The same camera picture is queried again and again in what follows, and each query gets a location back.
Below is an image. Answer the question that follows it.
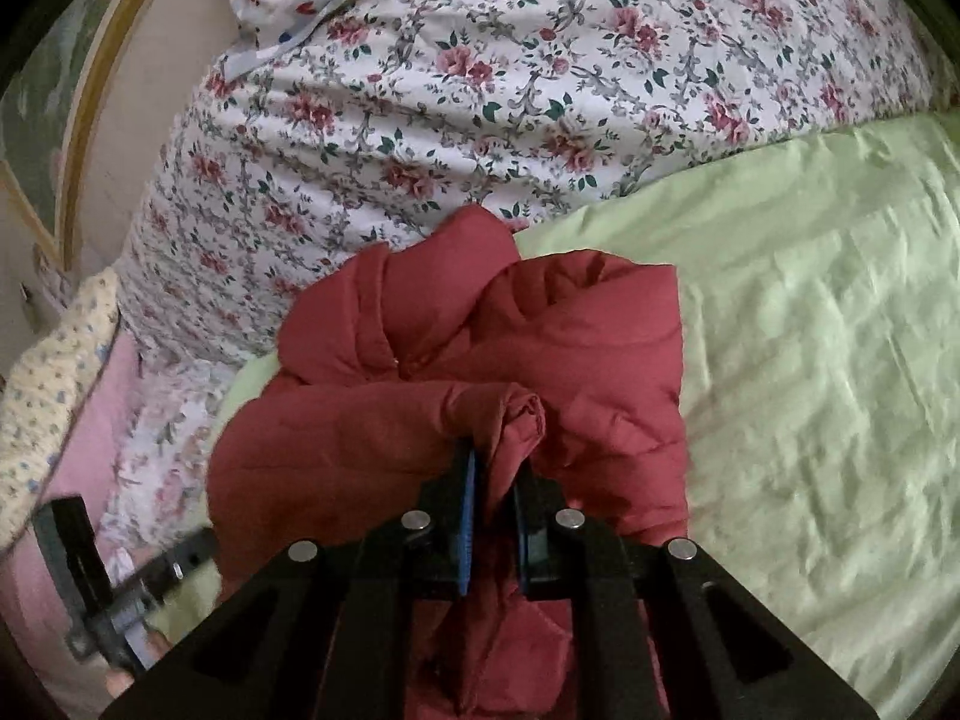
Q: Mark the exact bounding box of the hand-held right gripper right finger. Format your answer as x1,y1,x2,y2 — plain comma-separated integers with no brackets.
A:
514,459,882,720

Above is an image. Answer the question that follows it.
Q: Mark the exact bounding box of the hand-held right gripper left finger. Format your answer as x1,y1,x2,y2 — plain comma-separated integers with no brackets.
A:
97,444,481,720

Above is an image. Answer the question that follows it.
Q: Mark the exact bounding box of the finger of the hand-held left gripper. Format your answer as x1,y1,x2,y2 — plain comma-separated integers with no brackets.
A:
112,529,220,605

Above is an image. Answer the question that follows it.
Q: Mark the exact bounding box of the red quilted jacket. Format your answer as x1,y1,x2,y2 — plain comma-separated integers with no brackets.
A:
206,204,691,720

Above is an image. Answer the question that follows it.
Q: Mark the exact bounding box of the pastel floral pillow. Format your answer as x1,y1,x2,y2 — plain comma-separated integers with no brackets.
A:
97,356,256,593

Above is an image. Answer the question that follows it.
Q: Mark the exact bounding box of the pink pillow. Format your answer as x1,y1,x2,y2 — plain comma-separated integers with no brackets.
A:
0,330,143,691

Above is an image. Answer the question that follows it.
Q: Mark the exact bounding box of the yellow floral pillow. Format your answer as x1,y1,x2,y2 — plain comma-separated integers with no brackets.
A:
0,266,121,548

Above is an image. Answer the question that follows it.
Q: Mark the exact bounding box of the light green bedsheet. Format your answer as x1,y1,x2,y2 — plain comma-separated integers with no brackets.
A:
161,109,960,720

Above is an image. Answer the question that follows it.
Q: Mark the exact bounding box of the rose print quilt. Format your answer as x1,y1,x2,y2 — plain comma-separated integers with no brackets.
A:
116,0,946,368

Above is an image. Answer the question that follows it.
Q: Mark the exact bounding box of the gold framed wall picture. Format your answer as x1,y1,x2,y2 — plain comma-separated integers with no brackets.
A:
0,0,196,263

